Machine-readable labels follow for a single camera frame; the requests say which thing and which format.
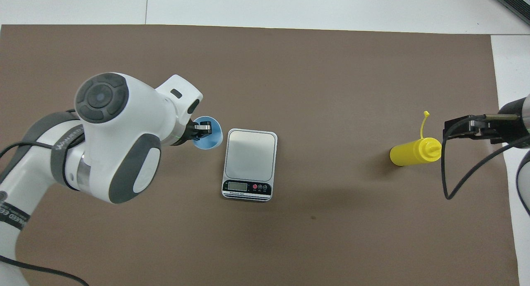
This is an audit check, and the silver digital kitchen scale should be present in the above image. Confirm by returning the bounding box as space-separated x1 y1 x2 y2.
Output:
222 129 278 202

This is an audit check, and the yellow squeeze bottle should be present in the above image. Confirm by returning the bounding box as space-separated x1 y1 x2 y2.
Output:
390 111 443 167

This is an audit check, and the brown paper table mat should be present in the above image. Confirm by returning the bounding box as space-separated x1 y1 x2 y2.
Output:
0 24 520 286

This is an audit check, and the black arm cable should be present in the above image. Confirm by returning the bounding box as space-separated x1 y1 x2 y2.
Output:
0 142 90 286
441 114 530 200

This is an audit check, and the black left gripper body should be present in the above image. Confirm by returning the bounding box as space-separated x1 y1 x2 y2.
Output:
176 120 196 147

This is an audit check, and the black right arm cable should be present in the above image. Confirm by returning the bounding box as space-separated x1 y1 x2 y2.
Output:
441 114 530 200

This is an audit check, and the silver ribbed metal device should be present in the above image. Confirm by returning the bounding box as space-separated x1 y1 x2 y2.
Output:
496 0 530 28

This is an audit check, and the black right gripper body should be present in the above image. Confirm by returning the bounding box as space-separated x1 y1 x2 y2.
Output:
470 115 504 144

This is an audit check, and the light blue plastic cup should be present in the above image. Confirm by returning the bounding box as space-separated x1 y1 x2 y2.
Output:
192 116 224 150

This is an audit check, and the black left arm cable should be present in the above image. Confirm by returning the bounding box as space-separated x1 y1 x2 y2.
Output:
0 142 90 286

